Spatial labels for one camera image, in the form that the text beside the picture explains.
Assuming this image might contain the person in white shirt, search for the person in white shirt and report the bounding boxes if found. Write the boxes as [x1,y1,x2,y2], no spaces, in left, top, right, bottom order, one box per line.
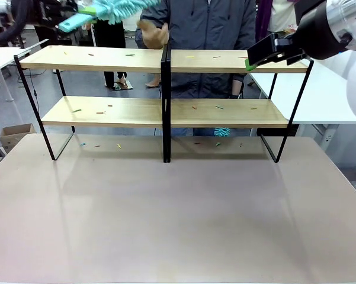
[268,0,300,34]

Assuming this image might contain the white table grey legs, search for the white table grey legs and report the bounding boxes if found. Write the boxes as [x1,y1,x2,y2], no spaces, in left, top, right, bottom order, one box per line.
[0,38,50,103]

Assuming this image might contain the person in black trousers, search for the person in black trousers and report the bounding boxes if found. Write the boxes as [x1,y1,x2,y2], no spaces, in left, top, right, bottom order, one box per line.
[92,20,128,89]

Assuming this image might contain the person's right hand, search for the person's right hand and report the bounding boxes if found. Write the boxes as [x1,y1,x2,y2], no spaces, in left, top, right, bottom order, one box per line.
[136,20,171,50]

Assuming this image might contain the large white table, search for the large white table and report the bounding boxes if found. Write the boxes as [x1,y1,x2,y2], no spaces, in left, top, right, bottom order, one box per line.
[249,57,356,152]

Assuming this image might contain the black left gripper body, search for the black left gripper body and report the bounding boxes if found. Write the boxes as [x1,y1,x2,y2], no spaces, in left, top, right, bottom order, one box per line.
[38,0,81,23]

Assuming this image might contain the teal fluffy duster with handle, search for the teal fluffy duster with handle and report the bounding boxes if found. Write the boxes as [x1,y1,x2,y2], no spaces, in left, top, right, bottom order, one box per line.
[58,0,163,34]

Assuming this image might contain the silver floor plate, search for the silver floor plate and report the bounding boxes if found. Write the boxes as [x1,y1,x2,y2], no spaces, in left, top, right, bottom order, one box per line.
[110,79,134,92]

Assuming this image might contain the wooden shelf black metal frame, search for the wooden shelf black metal frame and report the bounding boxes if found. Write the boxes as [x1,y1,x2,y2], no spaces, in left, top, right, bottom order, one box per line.
[13,43,315,164]

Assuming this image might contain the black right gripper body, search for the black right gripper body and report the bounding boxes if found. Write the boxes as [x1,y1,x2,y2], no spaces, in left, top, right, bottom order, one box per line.
[294,1,349,62]

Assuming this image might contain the person in grey jacket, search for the person in grey jacket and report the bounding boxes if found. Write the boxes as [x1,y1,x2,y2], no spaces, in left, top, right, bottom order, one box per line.
[134,0,257,137]

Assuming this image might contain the person in yellow jacket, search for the person in yellow jacket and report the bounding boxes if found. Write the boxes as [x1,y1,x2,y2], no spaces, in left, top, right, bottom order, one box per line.
[34,22,60,46]

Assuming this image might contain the brown cardboard box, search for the brown cardboard box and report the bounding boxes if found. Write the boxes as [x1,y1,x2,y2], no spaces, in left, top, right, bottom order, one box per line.
[0,123,37,154]

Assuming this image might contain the purple garment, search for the purple garment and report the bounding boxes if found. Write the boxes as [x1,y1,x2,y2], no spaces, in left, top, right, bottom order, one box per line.
[255,0,274,41]

